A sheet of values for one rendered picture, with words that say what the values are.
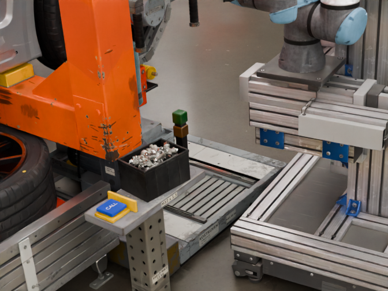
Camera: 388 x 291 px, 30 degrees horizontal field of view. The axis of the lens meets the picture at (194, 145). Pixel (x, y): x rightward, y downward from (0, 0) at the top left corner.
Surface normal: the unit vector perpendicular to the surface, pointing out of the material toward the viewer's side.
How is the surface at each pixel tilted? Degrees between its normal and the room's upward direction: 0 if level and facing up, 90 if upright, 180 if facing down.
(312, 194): 0
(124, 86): 90
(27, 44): 90
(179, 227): 0
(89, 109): 90
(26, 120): 90
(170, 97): 0
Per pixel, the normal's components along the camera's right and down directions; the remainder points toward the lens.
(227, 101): -0.06, -0.89
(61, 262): 0.79, 0.24
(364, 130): -0.50, 0.43
